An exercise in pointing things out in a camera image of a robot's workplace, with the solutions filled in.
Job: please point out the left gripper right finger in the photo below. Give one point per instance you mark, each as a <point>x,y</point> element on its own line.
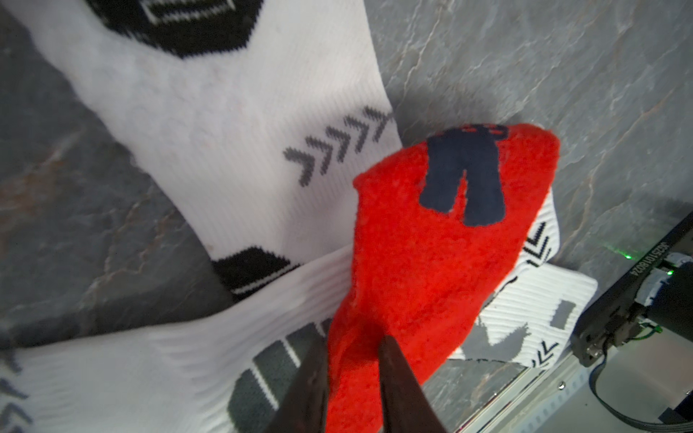
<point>404,405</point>

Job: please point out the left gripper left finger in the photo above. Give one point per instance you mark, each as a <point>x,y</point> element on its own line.
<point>304,408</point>

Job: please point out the white sock grey toe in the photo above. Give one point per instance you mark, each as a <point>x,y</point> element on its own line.
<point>225,373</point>

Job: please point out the red fuzzy sock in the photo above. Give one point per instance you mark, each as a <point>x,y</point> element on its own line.
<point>439,227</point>

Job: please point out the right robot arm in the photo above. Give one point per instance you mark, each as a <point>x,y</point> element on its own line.
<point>658,288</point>

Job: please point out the white sock grey bird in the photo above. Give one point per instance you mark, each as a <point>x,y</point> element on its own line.
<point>529,318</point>

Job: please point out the white sock hexagon patch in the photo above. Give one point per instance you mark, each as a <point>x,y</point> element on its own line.
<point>253,117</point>

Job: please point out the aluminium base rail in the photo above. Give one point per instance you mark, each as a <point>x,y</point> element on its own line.
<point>642,379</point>

